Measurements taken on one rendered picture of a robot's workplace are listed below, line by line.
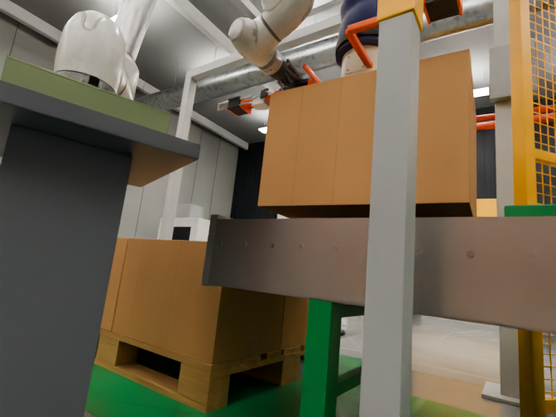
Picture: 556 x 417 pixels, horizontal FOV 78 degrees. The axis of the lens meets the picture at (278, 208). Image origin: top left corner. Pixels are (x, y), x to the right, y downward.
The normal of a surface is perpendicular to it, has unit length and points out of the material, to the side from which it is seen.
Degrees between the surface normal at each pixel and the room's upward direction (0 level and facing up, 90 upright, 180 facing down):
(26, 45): 90
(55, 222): 90
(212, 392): 90
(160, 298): 90
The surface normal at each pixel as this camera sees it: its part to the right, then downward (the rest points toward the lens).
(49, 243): 0.60, -0.09
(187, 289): -0.56, -0.21
